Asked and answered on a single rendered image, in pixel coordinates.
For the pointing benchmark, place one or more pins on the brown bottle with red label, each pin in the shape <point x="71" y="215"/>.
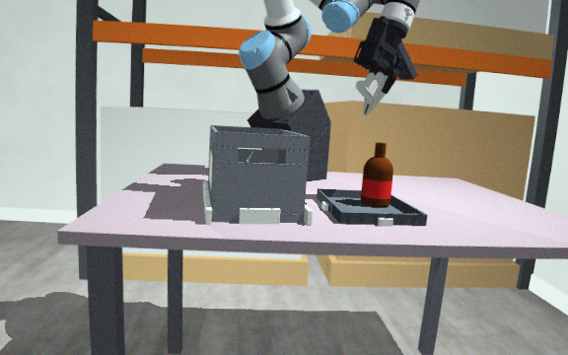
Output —
<point x="377" y="179"/>

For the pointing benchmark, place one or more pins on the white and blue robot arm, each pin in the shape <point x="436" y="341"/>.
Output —
<point x="266" y="54"/>

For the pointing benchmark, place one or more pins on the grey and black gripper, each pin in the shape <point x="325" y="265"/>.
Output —
<point x="380" y="52"/>

